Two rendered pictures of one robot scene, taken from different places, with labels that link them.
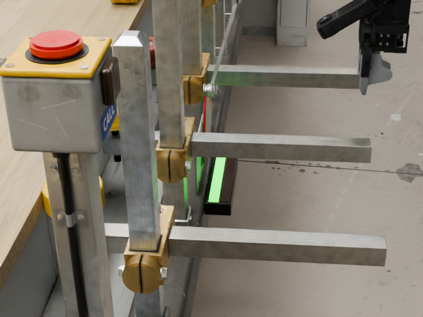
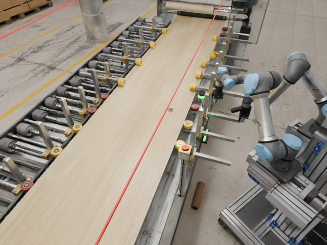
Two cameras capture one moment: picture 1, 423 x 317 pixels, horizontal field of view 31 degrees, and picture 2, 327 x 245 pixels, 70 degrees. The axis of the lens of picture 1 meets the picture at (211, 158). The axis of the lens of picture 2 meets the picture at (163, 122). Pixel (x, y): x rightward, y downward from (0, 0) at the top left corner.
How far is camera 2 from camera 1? 0.96 m
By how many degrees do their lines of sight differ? 16
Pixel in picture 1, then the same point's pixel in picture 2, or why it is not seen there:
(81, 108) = (187, 156)
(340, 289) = (230, 149)
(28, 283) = not seen: hidden behind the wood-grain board
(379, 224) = (244, 134)
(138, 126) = (192, 141)
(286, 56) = not seen: hidden behind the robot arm
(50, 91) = (184, 154)
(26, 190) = (172, 143)
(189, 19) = (205, 106)
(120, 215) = (185, 137)
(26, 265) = not seen: hidden behind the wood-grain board
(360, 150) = (232, 140)
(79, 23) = (183, 96)
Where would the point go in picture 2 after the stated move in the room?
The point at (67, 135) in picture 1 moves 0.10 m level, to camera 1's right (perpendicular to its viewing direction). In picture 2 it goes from (185, 158) to (201, 161)
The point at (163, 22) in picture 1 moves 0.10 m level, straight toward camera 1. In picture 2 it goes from (199, 116) to (199, 125)
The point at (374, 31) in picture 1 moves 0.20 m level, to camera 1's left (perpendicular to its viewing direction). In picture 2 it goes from (242, 113) to (219, 111)
